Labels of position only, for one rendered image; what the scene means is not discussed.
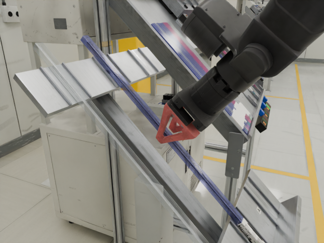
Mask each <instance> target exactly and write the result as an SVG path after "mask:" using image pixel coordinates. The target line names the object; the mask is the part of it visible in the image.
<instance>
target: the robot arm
mask: <svg viewBox="0 0 324 243"><path fill-rule="evenodd" d="M181 30H182V31H183V33H184V34H185V35H186V36H187V37H188V38H189V39H190V40H191V41H192V42H193V43H194V44H195V45H196V46H197V47H198V49H199V50H200V51H201V52H202V53H203V54H204V55H205V56H206V57H207V58H208V59H209V58H211V57H212V56H213V55H214V56H215V57H218V56H219V55H220V54H221V53H222V52H223V51H224V50H225V49H227V48H228V47H229V48H230V51H229V52H228V53H227V54H225V55H224V56H223V57H222V58H221V59H220V60H219V61H218V62H217V64H216V66H214V67H213V68H211V69H210V70H209V71H208V72H207V73H206V74H205V75H204V76H203V77H202V78H201V79H200V80H198V81H197V82H195V83H194V84H192V85H190V86H188V87H186V88H185V89H183V90H181V91H180V92H178V93H177V94H176V95H175V96H174V97H173V98H172V99H170V100H169V101H168V102H167V103H166V104H165V105H164V108H163V113H162V118H161V123H160V126H159V129H158V132H157V135H156V139H157V140H158V141H159V142H160V143H161V144H163V143H168V142H173V141H180V140H189V139H195V138H196V137H197V136H198V135H199V134H200V132H202V131H203V130H204V129H206V128H207V127H208V126H209V125H210V124H212V123H213V121H214V120H215V119H216V118H217V117H218V116H219V115H220V113H221V112H222V111H223V110H224V109H225V108H226V106H227V105H228V104H230V103H231V102H232V101H233V100H234V99H236V98H237V97H238V95H240V93H243V92H244V91H246V90H247V89H248V88H249V87H251V86H252V85H253V84H254V83H255V82H257V81H258V80H259V79H260V78H262V77H265V78H270V77H274V76H276V75H278V74H279V73H280V72H281V71H283V70H284V69H285V68H286V67H287V66H289V65H290V64H291V63H292V62H293V61H294V60H296V59H297V58H298V57H299V56H300V55H301V54H302V53H303V52H304V51H305V50H306V48H307V47H308V46H309V45H311V44H312V43H313V42H314V41H315V40H316V39H318V38H319V37H320V36H321V35H322V34H323V33H324V0H269V2H268V3H267V5H266V6H265V7H264V9H263V10H262V11H261V12H260V13H259V14H258V15H257V16H256V17H255V18H254V19H252V18H251V17H250V16H249V15H248V13H244V14H243V15H242V14H241V13H240V12H239V11H237V10H236V9H235V8H234V7H233V6H232V5H231V4H230V3H229V2H228V1H227V0H204V1H202V2H201V3H200V4H199V5H197V6H196V7H195V8H194V10H193V12H192V13H191V14H190V15H189V16H188V18H187V19H186V20H185V22H184V23H183V25H182V27H181ZM185 109H186V111H187V112H188V113H189V114H190V115H191V116H192V117H193V118H192V117H191V116H190V115H189V114H188V113H187V112H186V111H185ZM170 116H172V117H173V118H172V120H171V122H170V125H169V129H170V130H171V131H172V132H173V133H176V132H180V131H182V132H181V133H178V134H174V135H169V136H164V135H163V134H164V131H165V129H166V126H167V124H168V122H169V119H170ZM193 119H194V120H193ZM177 123H178V124H179V125H177ZM199 131H200V132H199Z"/></svg>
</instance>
